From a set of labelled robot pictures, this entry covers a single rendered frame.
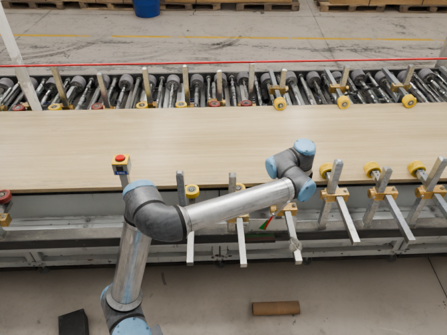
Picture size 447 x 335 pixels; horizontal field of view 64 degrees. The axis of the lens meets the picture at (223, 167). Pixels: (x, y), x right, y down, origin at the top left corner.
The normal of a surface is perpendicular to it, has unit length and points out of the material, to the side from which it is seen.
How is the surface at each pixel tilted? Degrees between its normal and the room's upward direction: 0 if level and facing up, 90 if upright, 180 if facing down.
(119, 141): 0
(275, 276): 0
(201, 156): 0
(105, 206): 90
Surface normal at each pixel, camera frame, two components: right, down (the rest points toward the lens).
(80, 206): 0.04, 0.66
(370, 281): 0.00, -0.75
